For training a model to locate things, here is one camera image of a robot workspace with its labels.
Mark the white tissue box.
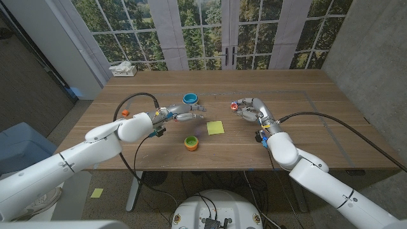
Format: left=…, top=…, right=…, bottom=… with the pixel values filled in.
left=111, top=66, right=138, bottom=78

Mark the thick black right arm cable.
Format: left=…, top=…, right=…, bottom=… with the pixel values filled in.
left=277, top=111, right=407, bottom=174

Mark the yellow sticky note pad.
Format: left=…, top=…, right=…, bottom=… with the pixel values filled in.
left=206, top=120, right=225, bottom=136

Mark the printed window backdrop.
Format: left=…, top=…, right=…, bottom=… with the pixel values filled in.
left=52, top=0, right=354, bottom=71

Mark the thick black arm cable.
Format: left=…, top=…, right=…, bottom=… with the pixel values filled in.
left=277, top=111, right=407, bottom=174
left=113, top=92, right=179, bottom=206

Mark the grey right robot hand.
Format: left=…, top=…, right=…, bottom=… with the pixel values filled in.
left=230, top=97, right=284, bottom=135

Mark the white table leg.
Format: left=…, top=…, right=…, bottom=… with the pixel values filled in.
left=125, top=170, right=144, bottom=212

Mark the black round disc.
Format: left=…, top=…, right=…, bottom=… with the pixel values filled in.
left=142, top=170, right=169, bottom=187

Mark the person's light sneaker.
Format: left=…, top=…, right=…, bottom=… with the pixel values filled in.
left=11, top=186, right=63, bottom=222

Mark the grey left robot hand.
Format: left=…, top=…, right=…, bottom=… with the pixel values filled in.
left=148, top=103, right=207, bottom=127

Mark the grey-blue upholstered seat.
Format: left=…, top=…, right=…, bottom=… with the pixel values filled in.
left=0, top=122, right=59, bottom=176

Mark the grey table leg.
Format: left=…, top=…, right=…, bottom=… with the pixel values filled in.
left=291, top=187, right=308, bottom=213

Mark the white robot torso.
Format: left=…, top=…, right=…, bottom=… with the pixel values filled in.
left=171, top=190, right=264, bottom=229

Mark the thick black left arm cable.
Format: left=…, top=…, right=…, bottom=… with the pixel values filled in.
left=113, top=92, right=179, bottom=206

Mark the white tissue paper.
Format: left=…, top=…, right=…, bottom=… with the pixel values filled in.
left=109, top=61, right=133, bottom=73

